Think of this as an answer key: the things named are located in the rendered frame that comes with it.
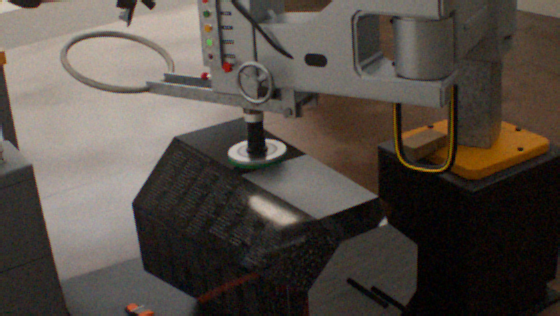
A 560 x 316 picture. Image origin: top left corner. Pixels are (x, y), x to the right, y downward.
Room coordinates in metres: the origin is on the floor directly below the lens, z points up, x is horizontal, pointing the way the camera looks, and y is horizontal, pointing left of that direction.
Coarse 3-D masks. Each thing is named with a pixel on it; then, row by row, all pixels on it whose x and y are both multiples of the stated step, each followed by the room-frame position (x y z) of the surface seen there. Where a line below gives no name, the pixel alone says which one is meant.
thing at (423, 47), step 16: (400, 16) 2.19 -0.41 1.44; (448, 16) 2.18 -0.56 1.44; (400, 32) 2.18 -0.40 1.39; (416, 32) 2.14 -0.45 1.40; (432, 32) 2.13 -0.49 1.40; (448, 32) 2.16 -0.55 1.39; (400, 48) 2.18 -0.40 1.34; (416, 48) 2.14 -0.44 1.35; (432, 48) 2.13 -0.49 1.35; (448, 48) 2.16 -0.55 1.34; (400, 64) 2.18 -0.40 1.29; (416, 64) 2.14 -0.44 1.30; (432, 64) 2.13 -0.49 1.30; (448, 64) 2.15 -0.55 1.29
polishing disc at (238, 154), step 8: (240, 144) 2.65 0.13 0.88; (272, 144) 2.62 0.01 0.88; (280, 144) 2.62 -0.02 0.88; (232, 152) 2.58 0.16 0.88; (240, 152) 2.57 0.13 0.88; (272, 152) 2.55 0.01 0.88; (280, 152) 2.54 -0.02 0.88; (232, 160) 2.53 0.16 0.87; (240, 160) 2.50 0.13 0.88; (248, 160) 2.49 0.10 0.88; (256, 160) 2.48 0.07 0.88; (264, 160) 2.48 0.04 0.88; (272, 160) 2.49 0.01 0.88
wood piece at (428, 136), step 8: (416, 136) 2.72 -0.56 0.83; (424, 136) 2.72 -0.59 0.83; (432, 136) 2.71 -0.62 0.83; (440, 136) 2.70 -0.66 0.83; (408, 144) 2.65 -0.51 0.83; (416, 144) 2.64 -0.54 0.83; (424, 144) 2.64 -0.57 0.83; (432, 144) 2.67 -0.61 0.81; (440, 144) 2.70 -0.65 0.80; (408, 152) 2.63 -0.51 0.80; (416, 152) 2.61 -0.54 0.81; (424, 152) 2.64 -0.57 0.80
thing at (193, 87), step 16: (176, 80) 2.84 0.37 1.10; (192, 80) 2.79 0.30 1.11; (208, 80) 2.75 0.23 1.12; (176, 96) 2.70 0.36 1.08; (192, 96) 2.66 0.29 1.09; (208, 96) 2.61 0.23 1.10; (224, 96) 2.58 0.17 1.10; (240, 96) 2.54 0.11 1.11; (304, 96) 2.52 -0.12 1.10; (272, 112) 2.47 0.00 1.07; (288, 112) 2.39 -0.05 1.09
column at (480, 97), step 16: (464, 64) 2.71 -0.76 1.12; (480, 64) 2.67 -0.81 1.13; (496, 64) 2.72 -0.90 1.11; (464, 80) 2.71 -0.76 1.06; (480, 80) 2.67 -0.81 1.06; (496, 80) 2.72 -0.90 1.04; (464, 96) 2.71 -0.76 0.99; (480, 96) 2.67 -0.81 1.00; (496, 96) 2.72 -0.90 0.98; (448, 112) 2.74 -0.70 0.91; (464, 112) 2.71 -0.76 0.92; (480, 112) 2.67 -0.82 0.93; (496, 112) 2.73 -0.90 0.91; (448, 128) 2.74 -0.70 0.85; (464, 128) 2.71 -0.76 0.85; (480, 128) 2.67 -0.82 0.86; (496, 128) 2.74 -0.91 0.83; (464, 144) 2.71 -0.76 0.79; (480, 144) 2.67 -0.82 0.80
